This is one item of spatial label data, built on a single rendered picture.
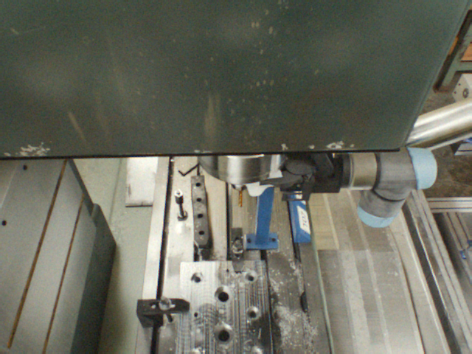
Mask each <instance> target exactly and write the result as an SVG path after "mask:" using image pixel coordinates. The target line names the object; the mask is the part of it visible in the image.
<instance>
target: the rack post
mask: <svg viewBox="0 0 472 354"><path fill-rule="evenodd" d="M274 188H275V187H266V188H265V189H264V191H263V192H262V194H261V195H259V196H258V197H257V208H256V219H255V230H254V234H244V240H245V250H258V249H259V250H263V249H278V248H279V246H278V237H277V234H276V233H270V227H271V215H272V208H273V202H274Z"/></svg>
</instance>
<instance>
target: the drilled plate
mask: <svg viewBox="0 0 472 354"><path fill-rule="evenodd" d="M245 267H247V268H245ZM196 269H197V270H196ZM224 269H225V270H224ZM229 269H230V270H229ZM246 269H248V271H247V270H246ZM198 270H199V273H198ZM243 270H245V271H246V273H243ZM243 270H242V271H241V273H237V274H240V276H237V277H234V276H236V275H234V276H232V274H233V273H235V272H234V271H233V268H232V261H204V262H190V263H181V269H180V283H179V296H178V297H179V298H182V299H184V300H185V301H188V302H189V303H190V301H191V303H192V304H191V303H190V304H191V306H190V310H189V311H187V312H185V313H178V323H176V350H175V354H244V353H246V354H247V353H248V354H263V353H264V354H272V344H271V325H270V314H269V304H268V285H267V275H266V265H265V260H244V267H243ZM200 271H201V273H202V274H204V275H206V276H205V277H204V276H202V274H201V273H200ZM225 271H228V274H227V273H226V274H224V273H225ZM221 272H222V273H221ZM235 274H236V273H235ZM241 274H242V275H243V276H242V275H241ZM244 275H245V277H244ZM203 277H204V278H203ZM226 277H228V278H226ZM190 278H191V279H190ZM242 278H244V279H242ZM202 280H203V281H202ZM233 280H234V281H233ZM247 280H248V281H249V282H250V283H249V284H247V282H245V281H247ZM201 281H202V282H201ZM231 281H232V282H231ZM254 281H255V282H254ZM198 282H199V284H200V285H199V284H198ZM253 282H254V283H255V284H252V283H253ZM193 283H194V284H193ZM244 283H245V284H244ZM225 284H227V286H226V285H225ZM223 285H225V286H223ZM218 286H219V287H218ZM228 286H229V287H228ZM230 286H231V287H232V289H231V287H230ZM213 289H214V290H213ZM235 289H237V290H236V291H235ZM233 291H234V292H233ZM232 294H233V295H232ZM232 296H233V297H232ZM222 297H226V298H227V299H228V301H227V302H220V301H219V299H220V298H222ZM226 303H227V304H226ZM250 306H251V307H250ZM247 308H248V310H246V309H247ZM191 311H192V312H191ZM238 312H239V313H238ZM245 312H246V313H245ZM251 316H253V317H254V319H251ZM257 317H258V319H257ZM218 319H219V320H218ZM223 321H225V322H228V324H227V323H226V324H225V323H224V322H223ZM222 322H223V324H222ZM229 322H230V323H229ZM202 323H203V325H202ZM218 323H219V325H218V326H217V327H216V328H215V329H214V326H216V325H217V324H218ZM199 325H202V326H199ZM230 325H233V326H234V330H233V329H232V328H233V327H232V326H230ZM242 326H243V327H242ZM260 329H261V331H260ZM213 330H214V331H213ZM254 330H255V331H254ZM236 331H237V332H236ZM196 332H197V333H196ZM212 332H214V333H212ZM233 332H234V333H233ZM235 333H236V334H235ZM258 333H260V337H259V334H258ZM222 335H227V336H228V337H229V340H228V341H220V340H219V338H220V337H221V336H222ZM234 335H235V336H234ZM213 336H214V337H213ZM212 337H213V338H212ZM233 337H234V338H233ZM258 337H259V338H258ZM188 339H189V341H188ZM250 339H251V340H250ZM253 339H254V340H253ZM214 340H215V341H216V342H217V343H218V344H217V343H215V342H214ZM236 340H237V341H236ZM248 340H250V341H248ZM246 341H247V342H246ZM252 341H254V342H252ZM219 342H220V343H219ZM229 343H230V346H229ZM234 343H235V345H234ZM242 343H243V344H242ZM202 345H203V346H202ZM219 345H220V346H219ZM224 345H225V346H224ZM227 345H228V346H227ZM256 345H257V346H258V347H259V349H258V348H257V347H256V348H255V347H254V346H256ZM196 347H201V349H200V348H199V350H195V349H196ZM250 347H251V348H250ZM193 348H194V349H193ZM260 349H262V351H261V350H260ZM190 350H191V351H190ZM202 350H203V351H202ZM199 351H200V352H199ZM244 351H246V352H244ZM225 352H226V353H225ZM232 352H233V353H232Z"/></svg>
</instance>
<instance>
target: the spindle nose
mask: <svg viewBox="0 0 472 354"><path fill-rule="evenodd" d="M286 156H287V154H283V155H244V156H196V157H197V160H198V163H199V164H200V166H201V167H202V168H203V170H205V171H206V172H207V173H208V174H210V175H211V176H212V177H214V178H217V179H219V181H223V182H226V183H230V184H253V183H257V182H261V181H264V179H266V178H269V177H271V176H273V175H274V174H275V173H276V172H277V171H279V170H280V168H281V167H282V166H283V165H284V163H285V160H286Z"/></svg>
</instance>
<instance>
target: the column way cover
mask: <svg viewBox="0 0 472 354"><path fill-rule="evenodd" d="M83 199H84V194H83V192H82V190H81V188H80V185H79V183H78V181H77V180H76V178H75V176H74V173H73V172H72V168H71V166H70V164H69V162H68V161H67V159H51V160H12V161H0V354H70V352H71V348H72V341H73V338H74V330H75V327H76V325H77V318H78V314H79V309H80V302H81V299H82V298H83V291H84V287H85V282H86V275H87V271H88V266H89V263H90V259H91V253H92V249H93V245H94V237H95V233H96V231H97V227H96V226H95V225H94V222H93V220H92V218H91V216H90V214H89V211H88V210H87V206H86V205H85V204H84V202H83Z"/></svg>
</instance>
